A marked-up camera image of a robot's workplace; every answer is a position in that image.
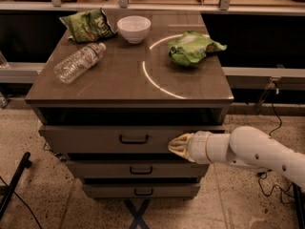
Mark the black bar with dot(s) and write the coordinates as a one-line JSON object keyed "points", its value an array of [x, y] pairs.
{"points": [[6, 191], [299, 206]]}

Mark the clear plastic water bottle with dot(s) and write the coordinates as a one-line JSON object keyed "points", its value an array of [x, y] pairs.
{"points": [[79, 62]]}

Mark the black bar right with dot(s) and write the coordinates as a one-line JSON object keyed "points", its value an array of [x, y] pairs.
{"points": [[299, 206]]}

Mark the metal rail frame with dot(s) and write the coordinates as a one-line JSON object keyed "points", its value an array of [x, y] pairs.
{"points": [[269, 57]]}

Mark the grey bottom drawer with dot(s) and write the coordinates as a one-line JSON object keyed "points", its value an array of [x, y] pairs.
{"points": [[161, 190]]}

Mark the white bowl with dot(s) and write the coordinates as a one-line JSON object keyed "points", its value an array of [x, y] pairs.
{"points": [[134, 28]]}

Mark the light green chip bag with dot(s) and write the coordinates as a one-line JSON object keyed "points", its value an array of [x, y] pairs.
{"points": [[191, 47]]}

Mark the black bar left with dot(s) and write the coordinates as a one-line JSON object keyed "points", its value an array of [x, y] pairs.
{"points": [[6, 191]]}

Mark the grey drawer cabinet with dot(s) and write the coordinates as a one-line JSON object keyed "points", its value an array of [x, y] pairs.
{"points": [[131, 64]]}

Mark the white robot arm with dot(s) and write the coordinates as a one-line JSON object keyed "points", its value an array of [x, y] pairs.
{"points": [[245, 147]]}

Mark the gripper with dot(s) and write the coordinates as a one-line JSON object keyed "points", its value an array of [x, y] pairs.
{"points": [[197, 147]]}

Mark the grey middle drawer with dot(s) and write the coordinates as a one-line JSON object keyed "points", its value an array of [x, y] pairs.
{"points": [[135, 169]]}

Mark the dark green chip bag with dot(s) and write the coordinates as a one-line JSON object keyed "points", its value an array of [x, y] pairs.
{"points": [[88, 26]]}

